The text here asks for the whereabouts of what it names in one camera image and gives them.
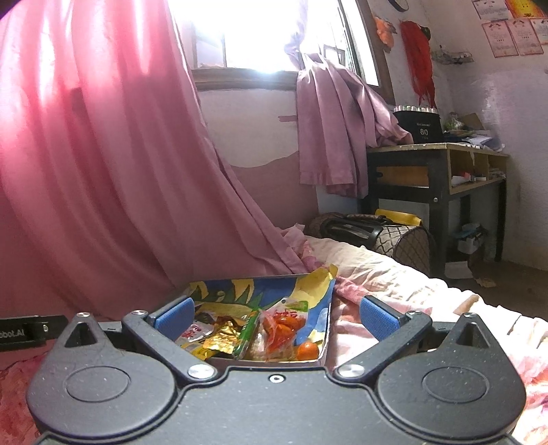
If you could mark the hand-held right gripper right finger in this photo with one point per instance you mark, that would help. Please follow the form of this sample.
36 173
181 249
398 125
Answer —
376 318

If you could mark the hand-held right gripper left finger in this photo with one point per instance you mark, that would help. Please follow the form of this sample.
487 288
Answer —
175 318

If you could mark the yellow snack packet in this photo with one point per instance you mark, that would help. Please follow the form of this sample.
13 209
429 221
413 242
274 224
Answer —
201 351

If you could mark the grey cardboard box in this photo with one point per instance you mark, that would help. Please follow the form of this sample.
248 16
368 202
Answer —
327 329

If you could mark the gold foil snack packet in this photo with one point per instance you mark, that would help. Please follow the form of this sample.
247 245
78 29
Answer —
222 340

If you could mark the green striped snack packet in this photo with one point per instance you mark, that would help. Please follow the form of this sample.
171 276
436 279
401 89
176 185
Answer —
247 336

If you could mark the small orange candy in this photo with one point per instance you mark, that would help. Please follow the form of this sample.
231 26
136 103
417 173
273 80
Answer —
308 351

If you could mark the clear packet of nut pieces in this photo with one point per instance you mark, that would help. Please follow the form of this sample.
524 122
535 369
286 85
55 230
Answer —
259 348

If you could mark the orange red snack packet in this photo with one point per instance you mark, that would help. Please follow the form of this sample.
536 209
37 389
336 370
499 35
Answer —
280 329

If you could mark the floral bedsheet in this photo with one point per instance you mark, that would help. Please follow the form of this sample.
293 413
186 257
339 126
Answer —
385 278

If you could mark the cartoon printed paper lining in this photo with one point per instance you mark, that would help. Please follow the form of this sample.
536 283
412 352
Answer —
239 291

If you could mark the white paper on floor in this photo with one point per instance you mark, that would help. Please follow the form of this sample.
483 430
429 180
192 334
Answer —
458 269

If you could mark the yellow item on handbag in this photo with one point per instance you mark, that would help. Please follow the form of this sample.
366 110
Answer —
400 218

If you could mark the cardboard scrap on floor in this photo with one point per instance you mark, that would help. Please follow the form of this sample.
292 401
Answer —
483 280

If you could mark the plastic container under desk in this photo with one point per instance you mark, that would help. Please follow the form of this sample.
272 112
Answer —
469 239

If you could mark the dark wooden desk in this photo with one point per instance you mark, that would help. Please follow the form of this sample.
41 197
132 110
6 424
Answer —
436 171

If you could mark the small items in desk shelf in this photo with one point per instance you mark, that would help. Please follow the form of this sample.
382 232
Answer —
469 177

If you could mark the pink curtain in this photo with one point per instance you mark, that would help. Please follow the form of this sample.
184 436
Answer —
85 149

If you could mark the mauve tied curtain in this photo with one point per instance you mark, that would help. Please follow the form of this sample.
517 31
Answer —
334 128

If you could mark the black box with white print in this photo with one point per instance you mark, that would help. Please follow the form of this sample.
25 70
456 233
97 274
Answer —
421 128

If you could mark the pile of papers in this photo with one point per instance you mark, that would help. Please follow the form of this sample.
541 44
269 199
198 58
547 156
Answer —
483 142

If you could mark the row of small white bottles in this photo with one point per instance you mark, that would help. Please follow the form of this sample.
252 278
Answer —
415 108

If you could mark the brown cardboard piece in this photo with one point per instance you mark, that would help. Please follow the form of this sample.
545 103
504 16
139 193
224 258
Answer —
473 120

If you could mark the red feather decoration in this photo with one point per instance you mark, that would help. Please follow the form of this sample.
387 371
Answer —
419 55

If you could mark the window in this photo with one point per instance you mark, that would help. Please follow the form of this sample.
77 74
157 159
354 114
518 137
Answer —
257 34

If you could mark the orange wall decoration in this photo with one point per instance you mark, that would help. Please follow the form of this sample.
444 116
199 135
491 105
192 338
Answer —
383 30

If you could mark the pink wall certificate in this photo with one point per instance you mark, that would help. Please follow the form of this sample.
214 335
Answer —
541 30
496 38
523 36

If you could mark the black round wall object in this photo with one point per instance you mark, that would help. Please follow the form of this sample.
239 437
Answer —
400 5

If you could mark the white wall paper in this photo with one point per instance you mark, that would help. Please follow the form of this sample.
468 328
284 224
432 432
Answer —
488 8

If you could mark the red gold wall poster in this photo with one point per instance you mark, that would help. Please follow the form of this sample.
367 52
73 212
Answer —
524 6

